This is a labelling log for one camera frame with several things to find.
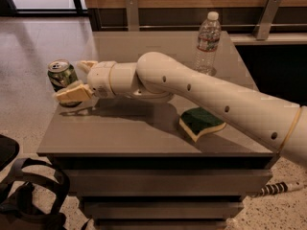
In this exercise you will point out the right metal bracket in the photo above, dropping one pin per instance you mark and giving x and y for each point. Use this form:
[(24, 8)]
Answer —
[(263, 27)]

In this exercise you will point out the black chair seat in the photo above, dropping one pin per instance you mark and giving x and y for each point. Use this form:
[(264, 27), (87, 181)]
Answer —
[(9, 149)]

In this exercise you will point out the black bag with straps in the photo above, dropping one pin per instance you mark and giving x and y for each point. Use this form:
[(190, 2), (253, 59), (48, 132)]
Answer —
[(17, 211)]

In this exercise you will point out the green yellow sponge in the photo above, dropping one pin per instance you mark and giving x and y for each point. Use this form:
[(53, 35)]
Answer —
[(197, 122)]

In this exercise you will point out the grey drawer cabinet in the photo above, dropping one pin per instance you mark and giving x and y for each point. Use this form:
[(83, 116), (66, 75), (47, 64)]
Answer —
[(132, 167)]

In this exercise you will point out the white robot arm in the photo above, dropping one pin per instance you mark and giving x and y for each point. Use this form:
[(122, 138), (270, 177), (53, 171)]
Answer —
[(276, 124)]

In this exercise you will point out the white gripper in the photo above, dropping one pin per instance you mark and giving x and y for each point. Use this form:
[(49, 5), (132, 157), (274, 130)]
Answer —
[(100, 77)]

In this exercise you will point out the green soda can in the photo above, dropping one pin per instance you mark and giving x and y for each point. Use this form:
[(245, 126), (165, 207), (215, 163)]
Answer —
[(61, 73)]

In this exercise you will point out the left metal bracket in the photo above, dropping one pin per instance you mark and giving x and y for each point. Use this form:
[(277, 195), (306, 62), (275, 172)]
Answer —
[(132, 15)]

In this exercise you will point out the metal bracket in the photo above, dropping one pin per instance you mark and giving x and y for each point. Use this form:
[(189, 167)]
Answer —
[(263, 27), (132, 15)]

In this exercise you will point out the clear plastic water bottle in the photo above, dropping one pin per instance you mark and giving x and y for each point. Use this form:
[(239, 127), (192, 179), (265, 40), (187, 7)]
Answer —
[(207, 44)]

